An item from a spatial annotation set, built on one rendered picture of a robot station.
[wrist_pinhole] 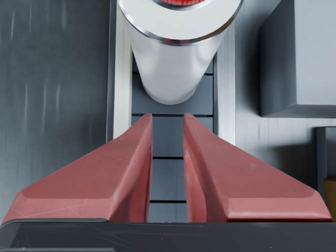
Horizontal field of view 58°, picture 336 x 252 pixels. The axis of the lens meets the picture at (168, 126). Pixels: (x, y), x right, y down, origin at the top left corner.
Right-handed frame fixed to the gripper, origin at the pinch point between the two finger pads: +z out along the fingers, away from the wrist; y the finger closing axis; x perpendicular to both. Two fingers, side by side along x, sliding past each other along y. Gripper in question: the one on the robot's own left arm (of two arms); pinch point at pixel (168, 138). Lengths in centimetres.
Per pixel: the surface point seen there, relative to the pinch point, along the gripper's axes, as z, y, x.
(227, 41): 9.4, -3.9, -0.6
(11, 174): 12.9, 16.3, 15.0
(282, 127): 16.6, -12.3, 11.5
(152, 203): 8.0, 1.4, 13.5
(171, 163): 10.3, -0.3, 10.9
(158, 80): 6.8, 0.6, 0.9
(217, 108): 6.6, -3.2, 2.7
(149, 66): 5.4, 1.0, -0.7
